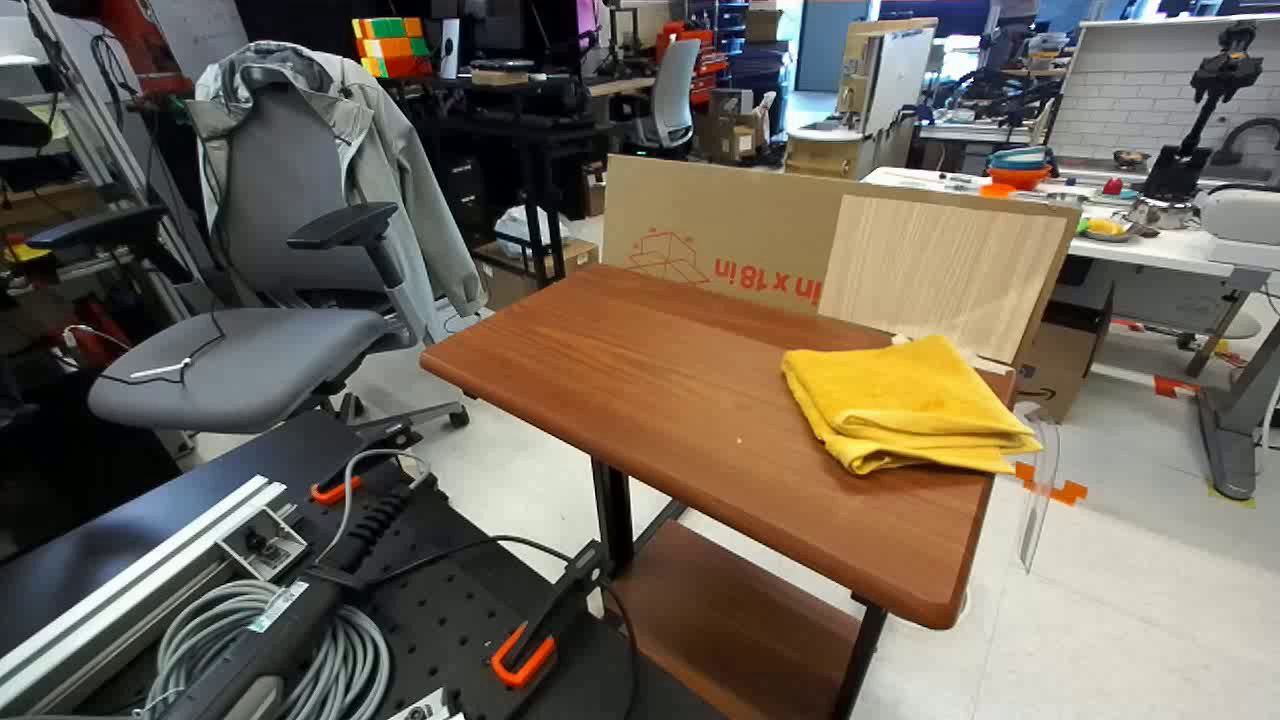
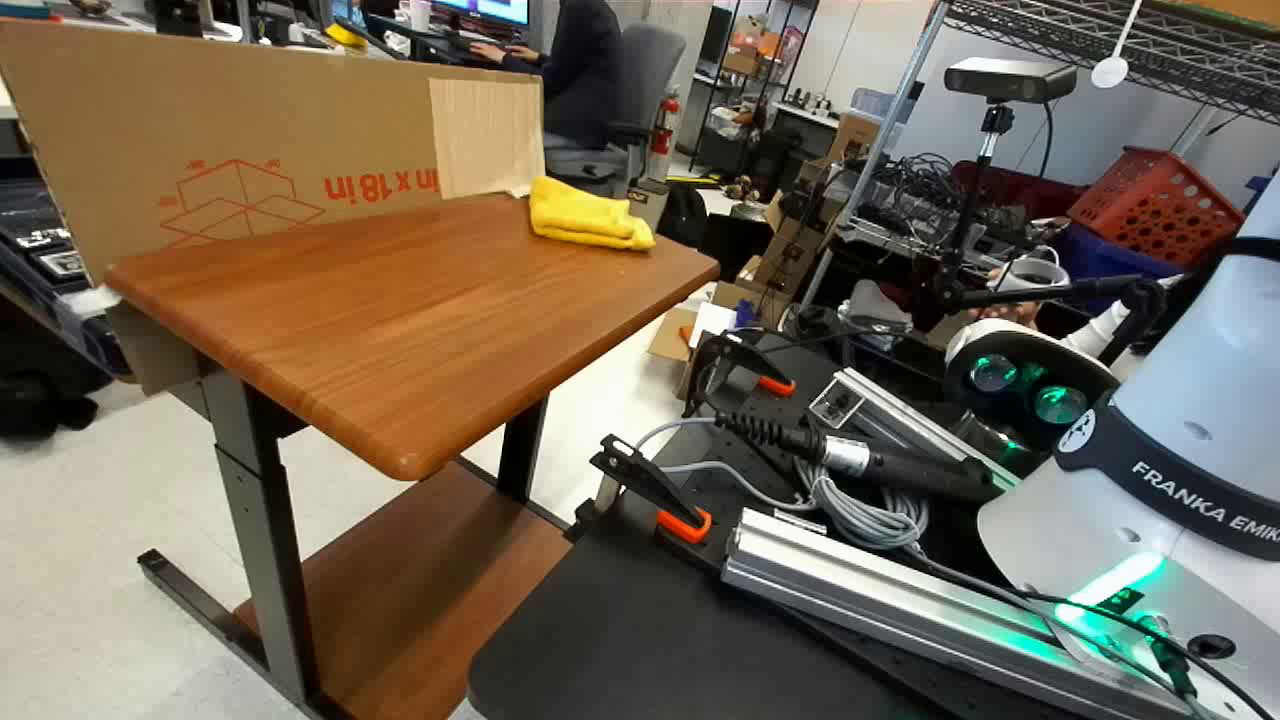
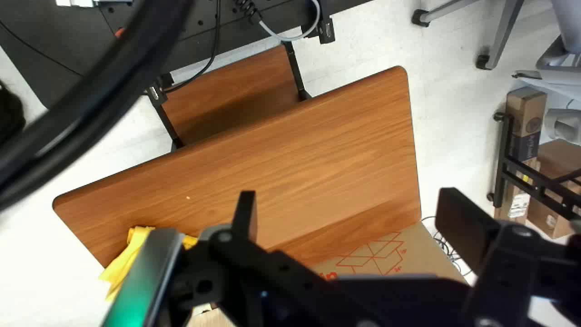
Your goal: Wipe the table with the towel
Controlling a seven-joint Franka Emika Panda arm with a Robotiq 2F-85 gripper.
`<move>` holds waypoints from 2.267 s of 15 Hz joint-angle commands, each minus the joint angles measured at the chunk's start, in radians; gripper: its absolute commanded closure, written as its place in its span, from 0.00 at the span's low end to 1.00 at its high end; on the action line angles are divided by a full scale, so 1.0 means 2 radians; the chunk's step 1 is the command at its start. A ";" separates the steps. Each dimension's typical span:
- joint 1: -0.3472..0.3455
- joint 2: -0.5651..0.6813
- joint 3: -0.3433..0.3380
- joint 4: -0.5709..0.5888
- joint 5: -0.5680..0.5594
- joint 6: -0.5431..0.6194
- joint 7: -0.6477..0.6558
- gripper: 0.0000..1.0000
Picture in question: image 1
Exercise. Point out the black ribbed clamp orange tip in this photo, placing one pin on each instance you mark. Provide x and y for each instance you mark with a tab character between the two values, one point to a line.
380	512

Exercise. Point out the black camera stand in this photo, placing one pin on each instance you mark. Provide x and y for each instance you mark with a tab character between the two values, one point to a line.
1180	165

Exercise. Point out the brown cardboard box with print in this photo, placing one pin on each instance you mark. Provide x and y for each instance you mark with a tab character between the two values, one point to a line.
720	223

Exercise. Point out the orange and blue disc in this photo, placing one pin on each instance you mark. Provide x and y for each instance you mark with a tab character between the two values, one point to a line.
1020	165

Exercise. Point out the grey office chair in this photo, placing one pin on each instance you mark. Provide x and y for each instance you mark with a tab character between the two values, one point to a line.
252	360

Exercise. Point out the grey desk leg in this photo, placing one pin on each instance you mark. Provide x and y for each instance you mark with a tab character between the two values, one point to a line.
1234	425

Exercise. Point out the aluminium profile rail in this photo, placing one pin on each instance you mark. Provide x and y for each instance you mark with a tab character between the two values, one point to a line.
145	575

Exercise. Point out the white pegboard panel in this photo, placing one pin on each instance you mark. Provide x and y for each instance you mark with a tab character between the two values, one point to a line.
1132	87

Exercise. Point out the colourful block box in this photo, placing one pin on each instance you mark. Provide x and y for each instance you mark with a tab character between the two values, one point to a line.
390	47

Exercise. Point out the tall beige cardboard box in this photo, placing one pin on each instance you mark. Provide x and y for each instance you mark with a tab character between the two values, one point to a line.
890	74

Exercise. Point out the black table leg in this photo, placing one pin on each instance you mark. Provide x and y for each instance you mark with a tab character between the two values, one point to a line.
615	520
863	660

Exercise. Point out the grey jacket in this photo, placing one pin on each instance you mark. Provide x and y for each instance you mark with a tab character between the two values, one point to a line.
402	175

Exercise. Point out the yellow towel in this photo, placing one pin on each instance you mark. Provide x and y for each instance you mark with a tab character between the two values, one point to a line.
907	400

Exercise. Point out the light wood panel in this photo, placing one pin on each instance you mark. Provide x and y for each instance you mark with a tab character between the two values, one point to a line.
941	275

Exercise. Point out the white background office chair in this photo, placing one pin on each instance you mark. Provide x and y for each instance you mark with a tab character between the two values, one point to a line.
674	92

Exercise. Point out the small brown cardboard box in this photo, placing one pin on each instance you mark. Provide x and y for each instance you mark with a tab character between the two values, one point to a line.
1063	360

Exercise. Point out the white desk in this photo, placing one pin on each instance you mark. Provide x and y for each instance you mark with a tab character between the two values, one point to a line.
1160	244

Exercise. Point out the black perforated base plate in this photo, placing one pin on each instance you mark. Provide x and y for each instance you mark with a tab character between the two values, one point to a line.
454	600

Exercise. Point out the black background table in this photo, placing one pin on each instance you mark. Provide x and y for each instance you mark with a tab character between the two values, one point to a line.
527	127

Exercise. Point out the wooden lower table shelf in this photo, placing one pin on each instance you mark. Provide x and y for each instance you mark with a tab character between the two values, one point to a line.
740	634

